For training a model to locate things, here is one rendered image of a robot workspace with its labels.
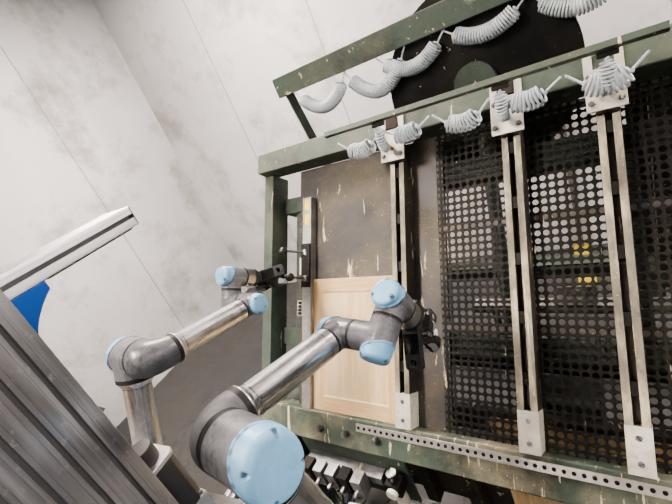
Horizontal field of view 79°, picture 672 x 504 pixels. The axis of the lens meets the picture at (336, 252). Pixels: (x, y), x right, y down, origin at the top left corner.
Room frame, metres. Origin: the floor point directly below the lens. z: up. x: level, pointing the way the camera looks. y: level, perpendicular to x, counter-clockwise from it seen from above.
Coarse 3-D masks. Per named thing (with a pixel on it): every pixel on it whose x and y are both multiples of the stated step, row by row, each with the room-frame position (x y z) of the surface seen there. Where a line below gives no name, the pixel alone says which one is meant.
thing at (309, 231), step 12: (312, 204) 1.84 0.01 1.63; (312, 216) 1.82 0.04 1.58; (312, 228) 1.79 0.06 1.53; (312, 240) 1.77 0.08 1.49; (312, 252) 1.74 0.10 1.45; (312, 264) 1.71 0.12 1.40; (312, 276) 1.69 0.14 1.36; (312, 288) 1.66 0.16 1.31; (312, 300) 1.64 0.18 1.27; (312, 312) 1.61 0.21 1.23; (312, 324) 1.59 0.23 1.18; (312, 384) 1.47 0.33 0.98; (312, 396) 1.45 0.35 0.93
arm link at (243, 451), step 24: (240, 408) 0.62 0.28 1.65; (216, 432) 0.55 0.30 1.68; (240, 432) 0.52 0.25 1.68; (264, 432) 0.50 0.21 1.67; (288, 432) 0.52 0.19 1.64; (216, 456) 0.51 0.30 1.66; (240, 456) 0.48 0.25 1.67; (264, 456) 0.48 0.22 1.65; (288, 456) 0.49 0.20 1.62; (240, 480) 0.46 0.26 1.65; (264, 480) 0.46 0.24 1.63; (288, 480) 0.48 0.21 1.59; (312, 480) 0.55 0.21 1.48
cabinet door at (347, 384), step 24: (336, 288) 1.58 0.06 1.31; (360, 288) 1.50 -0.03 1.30; (336, 312) 1.54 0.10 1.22; (360, 312) 1.46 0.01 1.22; (336, 360) 1.44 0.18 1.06; (360, 360) 1.37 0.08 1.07; (336, 384) 1.40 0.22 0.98; (360, 384) 1.33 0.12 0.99; (384, 384) 1.26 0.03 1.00; (336, 408) 1.35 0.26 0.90; (360, 408) 1.28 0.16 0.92; (384, 408) 1.22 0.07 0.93
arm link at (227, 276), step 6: (222, 270) 1.44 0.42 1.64; (228, 270) 1.44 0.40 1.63; (234, 270) 1.45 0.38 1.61; (240, 270) 1.47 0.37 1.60; (246, 270) 1.50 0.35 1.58; (216, 276) 1.45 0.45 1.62; (222, 276) 1.43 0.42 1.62; (228, 276) 1.42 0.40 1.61; (234, 276) 1.44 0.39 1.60; (240, 276) 1.46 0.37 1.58; (246, 276) 1.47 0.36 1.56; (216, 282) 1.44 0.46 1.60; (222, 282) 1.42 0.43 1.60; (228, 282) 1.42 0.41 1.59; (234, 282) 1.43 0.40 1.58; (240, 282) 1.45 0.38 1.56; (246, 282) 1.47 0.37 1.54
